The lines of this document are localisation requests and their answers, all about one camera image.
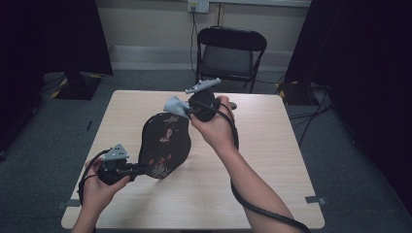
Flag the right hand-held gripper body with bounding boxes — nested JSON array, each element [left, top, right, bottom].
[[185, 77, 223, 123]]

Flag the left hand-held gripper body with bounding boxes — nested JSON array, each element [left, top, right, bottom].
[[96, 144, 137, 186]]

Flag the light blue cleaning cloth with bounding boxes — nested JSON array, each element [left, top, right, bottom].
[[163, 95, 191, 119]]

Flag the black floral decorative plate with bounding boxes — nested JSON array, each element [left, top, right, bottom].
[[138, 112, 192, 180]]

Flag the person's left hand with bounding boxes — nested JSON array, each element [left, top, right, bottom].
[[82, 158, 130, 215]]

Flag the person's right hand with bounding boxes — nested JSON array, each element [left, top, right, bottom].
[[189, 95, 239, 154]]

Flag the grey tape strip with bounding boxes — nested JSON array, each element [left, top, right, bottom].
[[304, 195, 326, 206], [56, 198, 82, 210]]

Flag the black folding chair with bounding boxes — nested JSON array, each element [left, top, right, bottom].
[[194, 25, 268, 94]]

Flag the black stand base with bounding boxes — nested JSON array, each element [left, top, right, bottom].
[[51, 71, 104, 101], [275, 81, 321, 107]]

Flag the dark curtain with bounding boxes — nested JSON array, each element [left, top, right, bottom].
[[283, 0, 412, 206], [0, 0, 115, 153]]

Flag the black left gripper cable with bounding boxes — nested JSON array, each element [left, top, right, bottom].
[[78, 149, 110, 206]]

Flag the black wall socket cable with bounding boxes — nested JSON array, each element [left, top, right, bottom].
[[189, 6, 200, 77]]

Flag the white wall socket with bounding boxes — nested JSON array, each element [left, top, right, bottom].
[[188, 0, 211, 14]]

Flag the black floor cables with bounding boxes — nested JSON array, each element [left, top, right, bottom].
[[287, 83, 335, 149]]

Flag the white wall cable duct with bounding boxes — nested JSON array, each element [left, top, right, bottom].
[[209, 0, 312, 9]]

